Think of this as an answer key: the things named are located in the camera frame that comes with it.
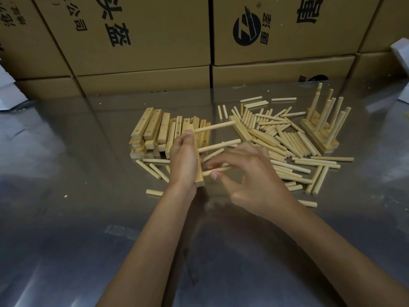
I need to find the person's right hand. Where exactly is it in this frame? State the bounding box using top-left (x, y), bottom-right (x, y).
top-left (204, 143), bottom-right (300, 220)

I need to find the person's left hand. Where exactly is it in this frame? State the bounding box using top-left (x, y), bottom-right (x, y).
top-left (167, 130), bottom-right (205, 197)

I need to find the pile of wooden dowels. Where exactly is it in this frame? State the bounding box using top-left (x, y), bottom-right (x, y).
top-left (135, 96), bottom-right (354, 208)

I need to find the pile of drilled wooden bars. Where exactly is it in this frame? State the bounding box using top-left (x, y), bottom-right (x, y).
top-left (129, 107), bottom-right (211, 159)

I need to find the person's left forearm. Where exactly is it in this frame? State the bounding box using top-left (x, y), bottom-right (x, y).
top-left (97, 185), bottom-right (197, 307)

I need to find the person's right forearm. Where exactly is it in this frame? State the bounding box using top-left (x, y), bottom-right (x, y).
top-left (274, 201), bottom-right (409, 307)

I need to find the stack of white foam blocks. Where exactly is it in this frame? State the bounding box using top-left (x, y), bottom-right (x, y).
top-left (389, 37), bottom-right (409, 104)
top-left (0, 65), bottom-right (29, 111)

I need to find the clear tape patch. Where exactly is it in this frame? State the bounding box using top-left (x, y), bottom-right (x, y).
top-left (104, 224), bottom-right (141, 240)

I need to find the shiny metal table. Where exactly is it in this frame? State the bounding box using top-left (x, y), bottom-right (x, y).
top-left (0, 78), bottom-right (409, 307)

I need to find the stack of brown cardboard boxes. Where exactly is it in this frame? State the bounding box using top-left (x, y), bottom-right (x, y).
top-left (0, 0), bottom-right (409, 99)

